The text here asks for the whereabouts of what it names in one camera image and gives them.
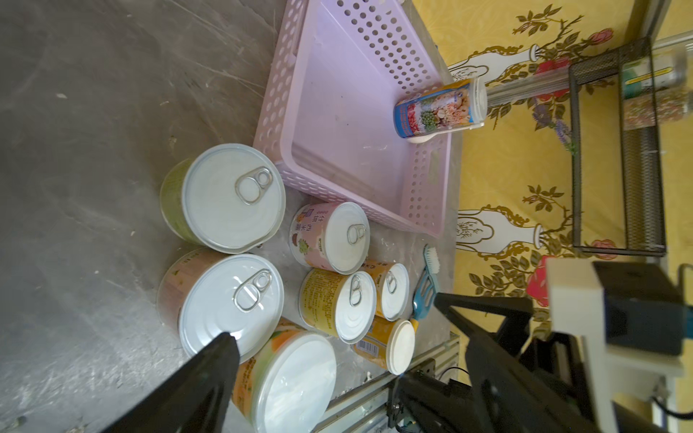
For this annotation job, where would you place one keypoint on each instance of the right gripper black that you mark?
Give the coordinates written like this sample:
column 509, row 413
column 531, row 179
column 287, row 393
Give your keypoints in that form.
column 554, row 360

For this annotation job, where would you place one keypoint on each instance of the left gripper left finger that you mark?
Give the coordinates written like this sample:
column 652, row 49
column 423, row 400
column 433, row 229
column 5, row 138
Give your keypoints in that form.
column 193, row 399

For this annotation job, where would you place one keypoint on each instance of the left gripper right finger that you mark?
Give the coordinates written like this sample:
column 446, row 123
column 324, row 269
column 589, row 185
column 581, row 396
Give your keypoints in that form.
column 509, row 398

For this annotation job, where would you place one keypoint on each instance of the orange can plastic lid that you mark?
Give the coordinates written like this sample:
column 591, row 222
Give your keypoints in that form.
column 287, row 386

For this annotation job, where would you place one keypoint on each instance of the small yellow can plastic lid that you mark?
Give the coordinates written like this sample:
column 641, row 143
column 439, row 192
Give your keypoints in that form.
column 388, row 344

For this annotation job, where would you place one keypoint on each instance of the tall yellow can plastic lid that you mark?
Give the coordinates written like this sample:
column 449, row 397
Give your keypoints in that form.
column 456, row 107

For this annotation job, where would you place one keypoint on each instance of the purple plastic basket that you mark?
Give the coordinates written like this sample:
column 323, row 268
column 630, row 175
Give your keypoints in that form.
column 339, row 69

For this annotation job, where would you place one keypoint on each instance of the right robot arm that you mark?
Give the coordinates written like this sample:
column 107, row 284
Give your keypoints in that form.
column 434, row 405

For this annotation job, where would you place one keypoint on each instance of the teal brush white bristles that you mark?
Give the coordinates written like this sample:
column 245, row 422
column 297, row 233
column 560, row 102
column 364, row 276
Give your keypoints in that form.
column 431, row 260

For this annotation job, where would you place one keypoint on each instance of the orange label tin can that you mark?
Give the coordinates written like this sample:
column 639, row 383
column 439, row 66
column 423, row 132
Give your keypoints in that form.
column 392, row 285

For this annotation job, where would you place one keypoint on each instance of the yellow label tin can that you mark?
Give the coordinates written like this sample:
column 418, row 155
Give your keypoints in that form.
column 342, row 306

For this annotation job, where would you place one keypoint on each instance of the spice jar white lid front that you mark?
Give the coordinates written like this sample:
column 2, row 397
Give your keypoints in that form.
column 669, row 105

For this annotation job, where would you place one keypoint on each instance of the spice jar white lid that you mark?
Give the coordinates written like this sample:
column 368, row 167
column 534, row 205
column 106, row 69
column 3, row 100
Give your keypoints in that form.
column 662, row 70
column 669, row 105

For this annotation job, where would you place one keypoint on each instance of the spice jar white lid rear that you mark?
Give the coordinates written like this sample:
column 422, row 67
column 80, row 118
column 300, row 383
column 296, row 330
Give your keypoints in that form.
column 662, row 70

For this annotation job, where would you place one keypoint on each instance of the blue garden fork yellow handle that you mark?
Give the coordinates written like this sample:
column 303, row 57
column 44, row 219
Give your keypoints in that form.
column 425, row 292

